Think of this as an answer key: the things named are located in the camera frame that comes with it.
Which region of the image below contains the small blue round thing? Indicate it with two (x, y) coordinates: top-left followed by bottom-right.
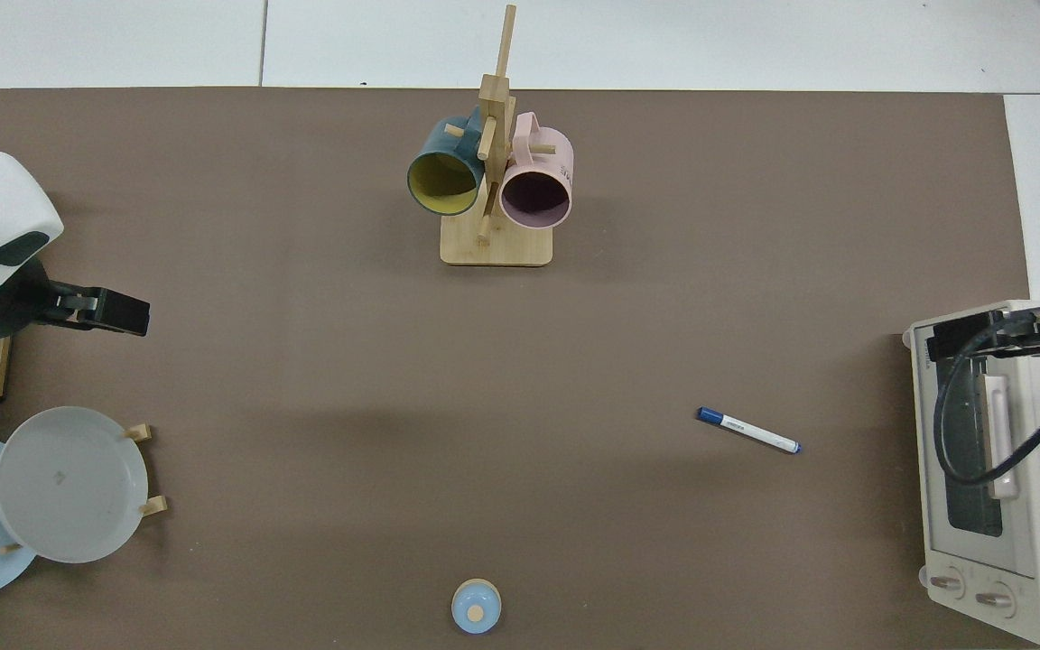
(451, 579), (503, 635)

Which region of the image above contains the wooden cup stand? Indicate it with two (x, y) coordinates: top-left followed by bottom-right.
(440, 5), (554, 267)

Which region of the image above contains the wooden plate rack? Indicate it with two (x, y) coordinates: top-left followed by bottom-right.
(0, 422), (169, 555)

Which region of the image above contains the pink cup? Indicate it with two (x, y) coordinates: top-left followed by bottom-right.
(498, 112), (574, 230)

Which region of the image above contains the grey plate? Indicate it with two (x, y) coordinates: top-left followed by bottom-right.
(0, 406), (149, 564)

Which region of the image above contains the dark teal cup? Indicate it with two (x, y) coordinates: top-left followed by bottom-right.
(407, 107), (489, 218)

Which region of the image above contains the white marker with blue cap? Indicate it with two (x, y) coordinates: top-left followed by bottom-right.
(697, 407), (802, 455)

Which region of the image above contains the brown table cloth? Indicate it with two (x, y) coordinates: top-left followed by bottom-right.
(0, 87), (1031, 650)

